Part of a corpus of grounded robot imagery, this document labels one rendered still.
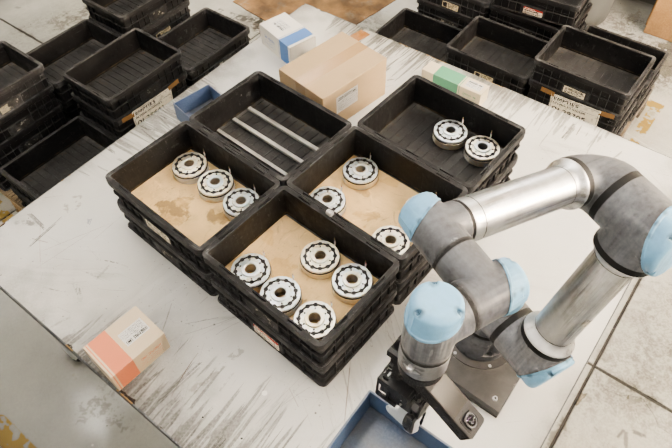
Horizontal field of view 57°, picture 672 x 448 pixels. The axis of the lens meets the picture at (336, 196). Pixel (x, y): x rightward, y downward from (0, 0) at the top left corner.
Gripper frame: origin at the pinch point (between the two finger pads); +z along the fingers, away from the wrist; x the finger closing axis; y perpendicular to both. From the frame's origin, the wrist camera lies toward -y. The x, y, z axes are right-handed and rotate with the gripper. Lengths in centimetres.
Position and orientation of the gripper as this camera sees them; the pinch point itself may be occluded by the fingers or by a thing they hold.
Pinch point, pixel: (417, 427)
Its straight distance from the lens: 114.2
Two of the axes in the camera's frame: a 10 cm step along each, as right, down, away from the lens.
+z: -0.3, 7.0, 7.2
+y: -7.8, -4.7, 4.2
